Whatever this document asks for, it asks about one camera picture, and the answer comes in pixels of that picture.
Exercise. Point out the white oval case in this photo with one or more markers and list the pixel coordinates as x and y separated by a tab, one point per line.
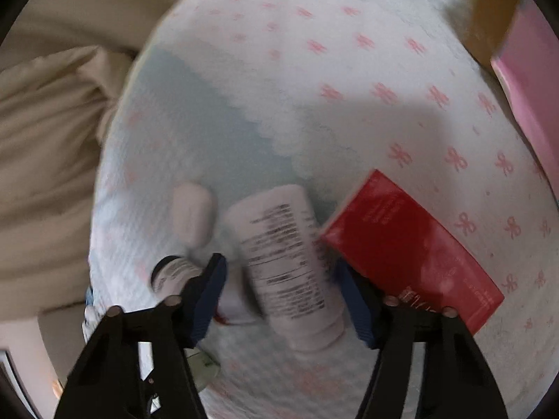
191	216

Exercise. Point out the pink box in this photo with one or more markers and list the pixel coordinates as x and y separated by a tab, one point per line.
530	78

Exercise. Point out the red rectangular box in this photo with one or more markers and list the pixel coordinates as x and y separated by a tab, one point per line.
410	253

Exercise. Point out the small white dark-capped bottle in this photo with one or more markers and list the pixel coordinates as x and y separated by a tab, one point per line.
172	274

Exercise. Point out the white blanket with pink bows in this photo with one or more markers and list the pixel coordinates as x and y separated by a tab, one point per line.
314	109

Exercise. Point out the brown wooden furniture piece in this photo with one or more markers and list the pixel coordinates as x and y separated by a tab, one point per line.
491	13

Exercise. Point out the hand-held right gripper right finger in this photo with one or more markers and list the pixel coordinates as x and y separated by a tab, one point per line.
354	310

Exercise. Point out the white tube with printed label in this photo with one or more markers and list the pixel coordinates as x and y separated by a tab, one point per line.
286	262

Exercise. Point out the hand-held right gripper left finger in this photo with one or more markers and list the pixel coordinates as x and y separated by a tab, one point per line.
211	295

